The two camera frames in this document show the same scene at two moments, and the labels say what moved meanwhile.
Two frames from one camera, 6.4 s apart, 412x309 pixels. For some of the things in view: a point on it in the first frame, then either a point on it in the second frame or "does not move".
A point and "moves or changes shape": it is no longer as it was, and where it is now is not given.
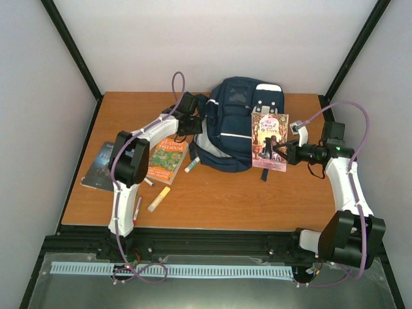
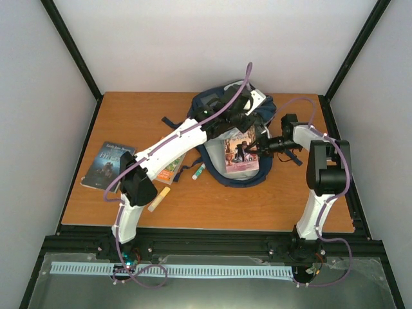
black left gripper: (198, 127) → (246, 127)
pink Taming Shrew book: (268, 129) → (236, 159)
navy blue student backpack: (223, 139) moves or changes shape
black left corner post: (77, 56) does not move
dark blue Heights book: (99, 176) does not move
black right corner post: (329, 118) does not move
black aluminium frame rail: (74, 242) does not move
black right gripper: (292, 156) → (263, 146)
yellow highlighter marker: (158, 199) does not move
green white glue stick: (187, 169) → (198, 172)
